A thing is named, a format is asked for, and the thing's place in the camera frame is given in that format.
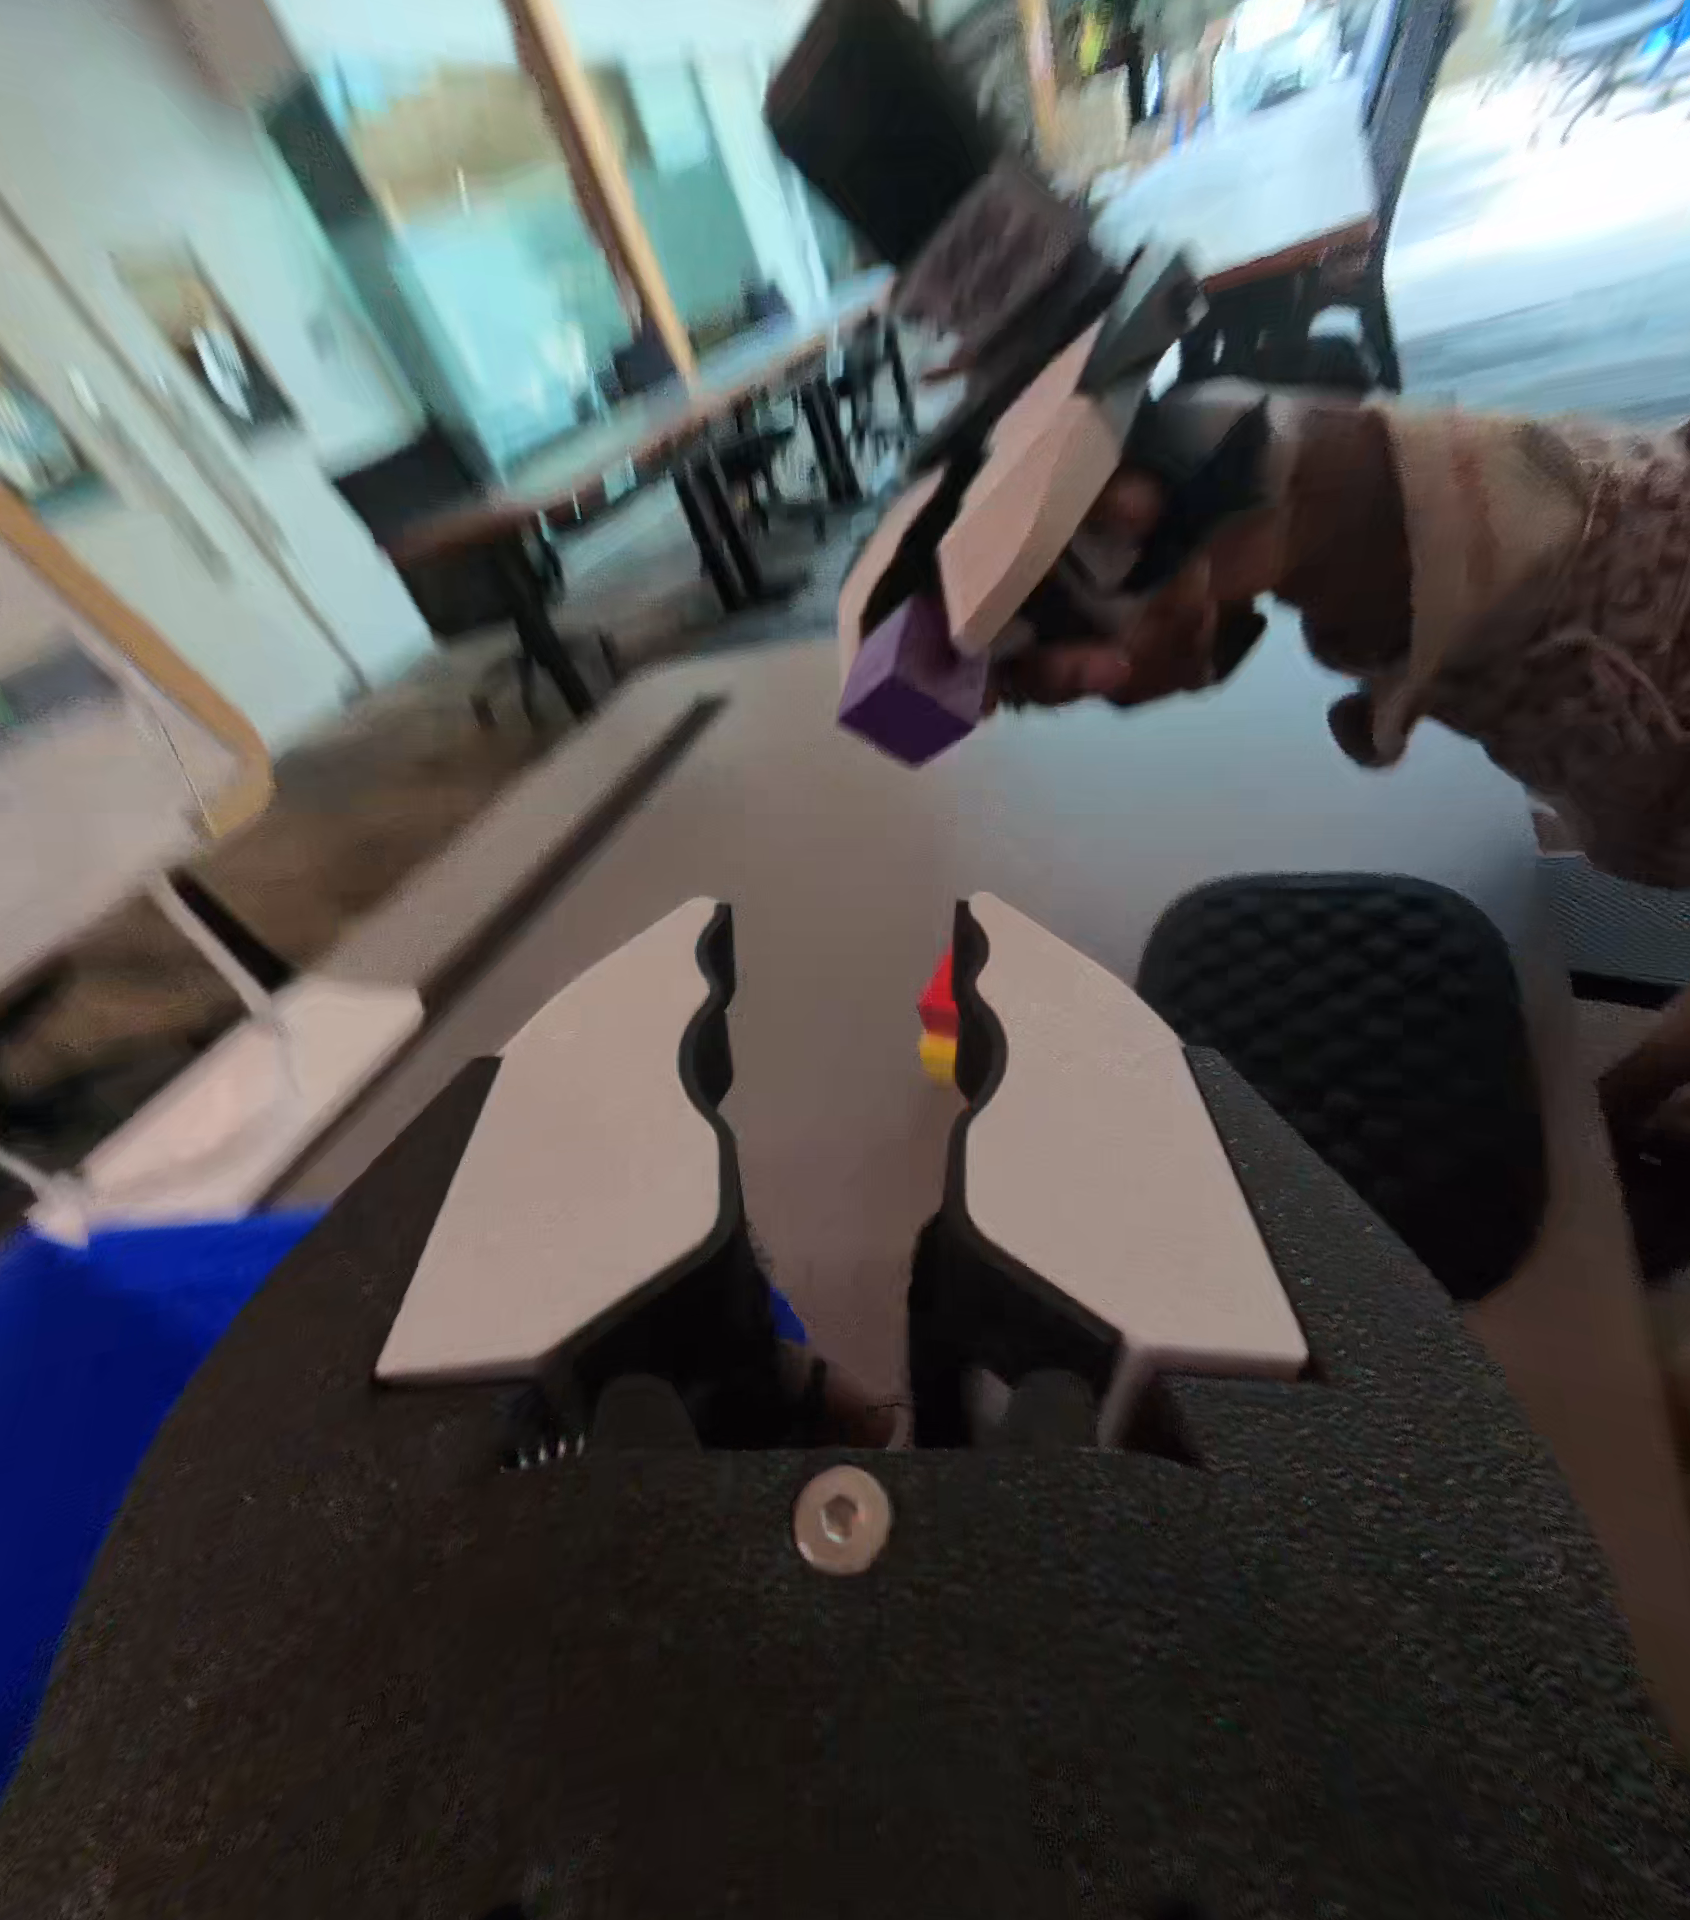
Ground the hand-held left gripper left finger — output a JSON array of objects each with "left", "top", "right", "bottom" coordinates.
[{"left": 376, "top": 896, "right": 793, "bottom": 1410}]

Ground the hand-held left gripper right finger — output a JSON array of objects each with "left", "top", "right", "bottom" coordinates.
[{"left": 912, "top": 894, "right": 1310, "bottom": 1448}]

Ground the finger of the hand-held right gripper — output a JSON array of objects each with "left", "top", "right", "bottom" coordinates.
[
  {"left": 832, "top": 464, "right": 948, "bottom": 704},
  {"left": 933, "top": 318, "right": 1136, "bottom": 651}
]

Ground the purple cube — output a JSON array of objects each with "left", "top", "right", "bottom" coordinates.
[{"left": 837, "top": 595, "right": 995, "bottom": 769}]

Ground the blue plastic bin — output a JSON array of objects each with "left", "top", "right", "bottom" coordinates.
[{"left": 0, "top": 1206, "right": 810, "bottom": 1920}]

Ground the person's right forearm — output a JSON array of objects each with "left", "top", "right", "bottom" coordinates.
[{"left": 1262, "top": 355, "right": 1690, "bottom": 889}]

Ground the grey desk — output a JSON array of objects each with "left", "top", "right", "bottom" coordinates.
[{"left": 77, "top": 602, "right": 1690, "bottom": 1920}]

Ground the person's right hand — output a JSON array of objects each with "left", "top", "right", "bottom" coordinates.
[{"left": 995, "top": 400, "right": 1391, "bottom": 716}]

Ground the black textured mat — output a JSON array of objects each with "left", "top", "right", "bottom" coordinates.
[{"left": 1136, "top": 874, "right": 1552, "bottom": 1302}]

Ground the long wooden-edged table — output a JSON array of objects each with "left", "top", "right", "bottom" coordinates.
[{"left": 386, "top": 280, "right": 912, "bottom": 726}]

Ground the black monitor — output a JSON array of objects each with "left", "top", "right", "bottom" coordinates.
[{"left": 763, "top": 0, "right": 1005, "bottom": 275}]

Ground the white cart with wooden rim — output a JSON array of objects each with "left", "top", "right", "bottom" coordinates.
[{"left": 0, "top": 420, "right": 279, "bottom": 1056}]

